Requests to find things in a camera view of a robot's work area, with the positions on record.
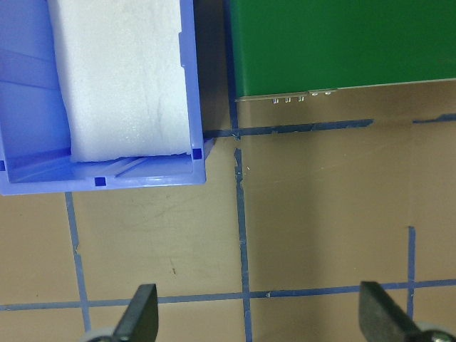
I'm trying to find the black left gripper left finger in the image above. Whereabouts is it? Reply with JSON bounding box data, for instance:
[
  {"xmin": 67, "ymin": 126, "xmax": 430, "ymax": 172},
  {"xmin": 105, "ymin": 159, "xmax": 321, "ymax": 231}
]
[{"xmin": 110, "ymin": 284, "xmax": 159, "ymax": 342}]

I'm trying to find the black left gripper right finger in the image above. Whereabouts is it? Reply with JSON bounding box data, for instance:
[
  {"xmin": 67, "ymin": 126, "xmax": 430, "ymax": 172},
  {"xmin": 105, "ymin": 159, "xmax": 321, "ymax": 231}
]
[{"xmin": 358, "ymin": 281, "xmax": 422, "ymax": 342}]

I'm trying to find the blue plastic bin left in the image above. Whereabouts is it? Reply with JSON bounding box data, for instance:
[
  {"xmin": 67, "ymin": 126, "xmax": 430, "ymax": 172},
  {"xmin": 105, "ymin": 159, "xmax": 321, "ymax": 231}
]
[{"xmin": 1, "ymin": 1, "xmax": 206, "ymax": 195}]

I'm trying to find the white foam sheet left bin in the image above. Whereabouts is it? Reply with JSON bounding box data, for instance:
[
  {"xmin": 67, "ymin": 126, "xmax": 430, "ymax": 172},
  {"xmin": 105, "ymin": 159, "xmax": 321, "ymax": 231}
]
[{"xmin": 48, "ymin": 1, "xmax": 191, "ymax": 162}]

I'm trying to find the green conveyor belt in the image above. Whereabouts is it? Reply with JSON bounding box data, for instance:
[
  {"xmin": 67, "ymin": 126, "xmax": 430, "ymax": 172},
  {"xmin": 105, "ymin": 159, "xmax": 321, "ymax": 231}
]
[{"xmin": 229, "ymin": 1, "xmax": 455, "ymax": 98}]

